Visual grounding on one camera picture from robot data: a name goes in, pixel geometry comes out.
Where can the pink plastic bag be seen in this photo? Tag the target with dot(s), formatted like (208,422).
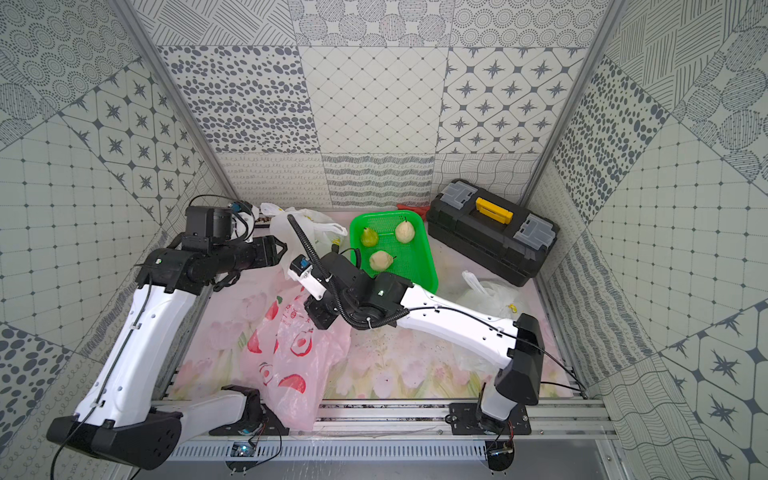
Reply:
(288,358)

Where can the pale beige pear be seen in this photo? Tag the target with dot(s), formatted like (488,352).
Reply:
(380,261)

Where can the yellow-green small pear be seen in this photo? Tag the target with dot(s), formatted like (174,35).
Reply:
(369,237)

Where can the red plastic bag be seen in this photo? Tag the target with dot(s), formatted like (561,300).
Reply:
(419,210)

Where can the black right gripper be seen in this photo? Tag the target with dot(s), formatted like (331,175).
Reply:
(323,319)

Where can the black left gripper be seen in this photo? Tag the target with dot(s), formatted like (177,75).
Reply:
(260,252)

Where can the green plastic basket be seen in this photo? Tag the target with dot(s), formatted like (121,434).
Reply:
(412,260)

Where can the black toolbox yellow latch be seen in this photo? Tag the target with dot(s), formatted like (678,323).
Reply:
(505,238)

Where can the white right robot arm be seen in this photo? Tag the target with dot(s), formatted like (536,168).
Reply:
(514,346)

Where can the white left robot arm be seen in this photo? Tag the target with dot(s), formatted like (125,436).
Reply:
(117,420)

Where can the white plastic bag lemon print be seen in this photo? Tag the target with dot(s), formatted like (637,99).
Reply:
(491,298)

